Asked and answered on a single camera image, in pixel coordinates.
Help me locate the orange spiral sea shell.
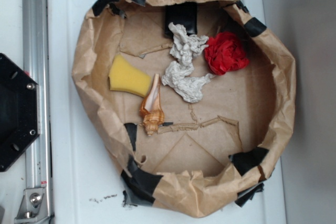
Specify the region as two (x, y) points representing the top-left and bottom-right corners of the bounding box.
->
(140, 73), (165, 136)

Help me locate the black tape patch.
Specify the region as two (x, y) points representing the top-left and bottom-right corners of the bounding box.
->
(164, 2), (197, 38)

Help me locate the yellow sponge piece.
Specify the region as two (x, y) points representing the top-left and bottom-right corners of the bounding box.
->
(109, 55), (152, 97)

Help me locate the crumpled white paper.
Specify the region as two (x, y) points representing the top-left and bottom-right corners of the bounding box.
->
(161, 23), (215, 103)

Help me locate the brown paper bag bin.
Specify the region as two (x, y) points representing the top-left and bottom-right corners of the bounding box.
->
(72, 0), (296, 218)

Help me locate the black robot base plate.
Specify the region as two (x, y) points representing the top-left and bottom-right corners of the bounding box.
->
(0, 54), (39, 172)

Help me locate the metal corner bracket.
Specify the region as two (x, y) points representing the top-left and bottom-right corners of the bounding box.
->
(14, 187), (50, 223)

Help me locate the crumpled red tissue paper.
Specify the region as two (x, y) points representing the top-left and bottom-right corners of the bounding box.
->
(204, 31), (249, 76)

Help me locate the aluminium extrusion rail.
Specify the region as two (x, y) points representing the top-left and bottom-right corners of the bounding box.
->
(23, 0), (55, 223)

